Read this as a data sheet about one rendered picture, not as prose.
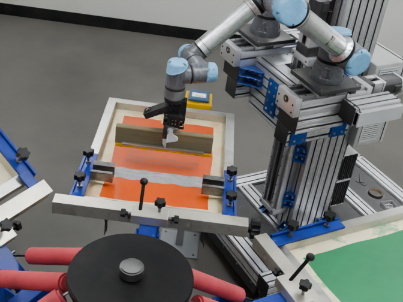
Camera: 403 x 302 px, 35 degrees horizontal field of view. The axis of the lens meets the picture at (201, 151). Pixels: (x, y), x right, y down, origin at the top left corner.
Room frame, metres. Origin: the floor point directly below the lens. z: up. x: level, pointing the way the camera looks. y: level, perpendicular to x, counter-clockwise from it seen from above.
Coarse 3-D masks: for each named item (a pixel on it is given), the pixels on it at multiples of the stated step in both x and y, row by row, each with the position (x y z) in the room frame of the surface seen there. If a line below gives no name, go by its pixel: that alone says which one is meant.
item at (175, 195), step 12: (204, 132) 2.45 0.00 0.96; (168, 168) 2.13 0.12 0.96; (180, 168) 2.14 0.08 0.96; (204, 168) 2.17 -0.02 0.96; (168, 192) 1.97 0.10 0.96; (180, 192) 1.98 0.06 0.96; (192, 192) 1.99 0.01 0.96; (168, 204) 1.90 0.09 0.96; (180, 204) 1.91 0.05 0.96; (192, 204) 1.92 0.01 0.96; (204, 204) 1.93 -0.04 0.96
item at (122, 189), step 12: (132, 120) 2.46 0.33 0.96; (144, 120) 2.47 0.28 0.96; (156, 120) 2.49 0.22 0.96; (120, 156) 2.16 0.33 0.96; (132, 168) 2.09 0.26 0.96; (144, 168) 2.10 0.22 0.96; (156, 168) 2.12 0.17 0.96; (120, 180) 2.00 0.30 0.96; (132, 180) 2.01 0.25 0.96; (108, 192) 1.92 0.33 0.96; (120, 192) 1.93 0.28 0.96; (132, 192) 1.94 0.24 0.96; (156, 192) 1.96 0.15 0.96
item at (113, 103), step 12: (108, 108) 2.47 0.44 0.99; (120, 108) 2.54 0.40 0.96; (132, 108) 2.54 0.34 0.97; (144, 108) 2.55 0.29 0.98; (192, 108) 2.58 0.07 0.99; (108, 120) 2.37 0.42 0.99; (216, 120) 2.55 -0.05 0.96; (228, 120) 2.52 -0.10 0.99; (228, 132) 2.42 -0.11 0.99; (96, 144) 2.17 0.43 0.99; (228, 144) 2.32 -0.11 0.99; (228, 156) 2.23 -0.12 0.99; (144, 204) 1.83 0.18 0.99
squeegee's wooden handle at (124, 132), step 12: (120, 132) 2.10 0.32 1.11; (132, 132) 2.10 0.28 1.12; (144, 132) 2.10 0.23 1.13; (156, 132) 2.10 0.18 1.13; (180, 132) 2.11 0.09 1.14; (192, 132) 2.13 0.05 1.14; (156, 144) 2.10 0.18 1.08; (168, 144) 2.10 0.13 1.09; (180, 144) 2.10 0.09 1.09; (192, 144) 2.11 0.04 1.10; (204, 144) 2.11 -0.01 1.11
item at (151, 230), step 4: (140, 224) 1.66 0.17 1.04; (140, 228) 1.64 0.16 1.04; (144, 228) 1.64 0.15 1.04; (148, 228) 1.64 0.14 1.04; (152, 228) 1.65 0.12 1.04; (156, 228) 1.65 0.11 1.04; (140, 232) 1.62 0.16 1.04; (144, 232) 1.62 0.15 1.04; (148, 232) 1.62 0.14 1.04; (152, 232) 1.63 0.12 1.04; (156, 232) 1.63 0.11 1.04; (152, 236) 1.61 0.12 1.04; (156, 236) 1.66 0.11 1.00
